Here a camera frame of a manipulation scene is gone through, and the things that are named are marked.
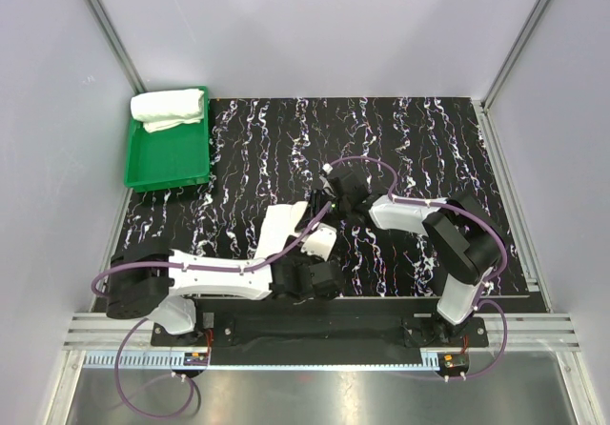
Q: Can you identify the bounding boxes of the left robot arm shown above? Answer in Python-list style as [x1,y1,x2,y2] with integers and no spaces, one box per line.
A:
[91,240,343,345]

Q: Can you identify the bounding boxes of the small white towel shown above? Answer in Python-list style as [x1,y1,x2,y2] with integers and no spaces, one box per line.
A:
[254,201,308,259]

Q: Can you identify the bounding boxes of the grey slotted cable duct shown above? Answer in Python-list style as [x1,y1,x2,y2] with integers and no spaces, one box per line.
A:
[84,350,439,372]

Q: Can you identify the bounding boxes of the aluminium frame rail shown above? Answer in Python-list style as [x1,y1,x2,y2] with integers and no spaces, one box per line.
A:
[63,313,580,352]

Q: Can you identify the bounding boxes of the connector board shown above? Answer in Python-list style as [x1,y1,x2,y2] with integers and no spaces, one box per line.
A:
[440,353,470,371]
[184,353,209,367]

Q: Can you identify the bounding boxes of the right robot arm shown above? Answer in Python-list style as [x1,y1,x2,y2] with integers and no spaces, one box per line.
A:
[310,163,508,347]

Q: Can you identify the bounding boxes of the green plastic tray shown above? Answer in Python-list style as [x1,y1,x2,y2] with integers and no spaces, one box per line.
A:
[124,86,211,192]

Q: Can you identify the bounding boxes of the right connector board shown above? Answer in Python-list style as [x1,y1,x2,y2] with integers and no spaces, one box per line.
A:
[440,353,470,371]

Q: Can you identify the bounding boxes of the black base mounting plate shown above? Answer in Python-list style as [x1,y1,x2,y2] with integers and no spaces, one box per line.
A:
[151,297,489,360]

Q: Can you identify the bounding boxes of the large white towel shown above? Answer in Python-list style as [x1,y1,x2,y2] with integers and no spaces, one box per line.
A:
[130,89,205,133]

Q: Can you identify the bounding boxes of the left connector board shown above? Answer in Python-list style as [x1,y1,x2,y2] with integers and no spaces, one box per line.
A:
[184,353,209,367]

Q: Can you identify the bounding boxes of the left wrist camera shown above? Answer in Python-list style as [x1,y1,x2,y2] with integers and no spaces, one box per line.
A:
[300,223,337,261]

